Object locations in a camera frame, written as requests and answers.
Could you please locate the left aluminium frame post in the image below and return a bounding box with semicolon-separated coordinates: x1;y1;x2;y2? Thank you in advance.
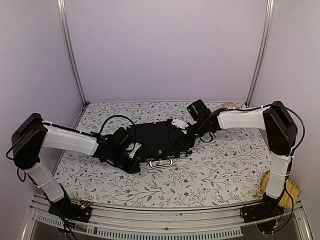
56;0;87;107

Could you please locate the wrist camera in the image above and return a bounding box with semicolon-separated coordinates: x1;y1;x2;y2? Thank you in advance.
126;142;144;159
166;118;190;134

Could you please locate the front aluminium rail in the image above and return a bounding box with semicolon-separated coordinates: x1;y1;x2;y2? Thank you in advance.
21;194;315;240

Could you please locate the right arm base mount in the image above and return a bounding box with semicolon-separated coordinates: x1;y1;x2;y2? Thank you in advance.
239;203;285;235

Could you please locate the aluminium frame post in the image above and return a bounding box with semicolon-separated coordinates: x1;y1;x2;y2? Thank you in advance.
245;0;275;107
56;0;87;107

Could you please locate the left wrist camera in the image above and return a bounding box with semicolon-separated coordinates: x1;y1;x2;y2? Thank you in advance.
126;142;144;159

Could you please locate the floral patterned table mat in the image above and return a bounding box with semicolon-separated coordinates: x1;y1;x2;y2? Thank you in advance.
51;101;277;208

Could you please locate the black poker set case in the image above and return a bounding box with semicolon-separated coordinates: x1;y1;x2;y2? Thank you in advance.
126;121;195;169

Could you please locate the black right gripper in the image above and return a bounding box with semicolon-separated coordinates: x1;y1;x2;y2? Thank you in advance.
173;120;207;149

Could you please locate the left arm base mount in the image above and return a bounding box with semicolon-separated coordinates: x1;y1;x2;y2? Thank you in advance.
48;198;93;223

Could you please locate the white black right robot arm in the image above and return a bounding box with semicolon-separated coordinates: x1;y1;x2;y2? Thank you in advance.
169;99;301;218

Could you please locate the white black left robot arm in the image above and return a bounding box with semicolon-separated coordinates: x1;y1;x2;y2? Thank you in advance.
5;113;141;217

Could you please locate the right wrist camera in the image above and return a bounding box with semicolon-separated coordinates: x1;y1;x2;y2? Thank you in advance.
166;118;190;134

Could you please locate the right aluminium frame post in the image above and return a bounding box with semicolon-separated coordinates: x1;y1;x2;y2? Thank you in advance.
245;0;275;107

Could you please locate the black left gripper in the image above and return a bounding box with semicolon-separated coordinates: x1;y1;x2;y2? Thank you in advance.
110;147;141;175

